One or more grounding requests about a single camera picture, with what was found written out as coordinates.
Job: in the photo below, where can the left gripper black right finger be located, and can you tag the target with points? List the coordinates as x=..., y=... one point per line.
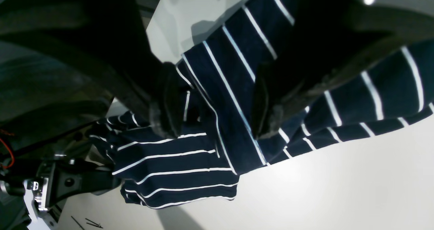
x=332, y=42

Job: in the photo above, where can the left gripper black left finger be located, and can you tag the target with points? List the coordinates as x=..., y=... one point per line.
x=106, y=41

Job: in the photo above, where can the navy white striped T-shirt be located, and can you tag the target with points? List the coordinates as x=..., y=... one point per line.
x=217, y=80

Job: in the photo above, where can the thin black rods on table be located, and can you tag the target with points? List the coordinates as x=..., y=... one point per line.
x=88, y=222

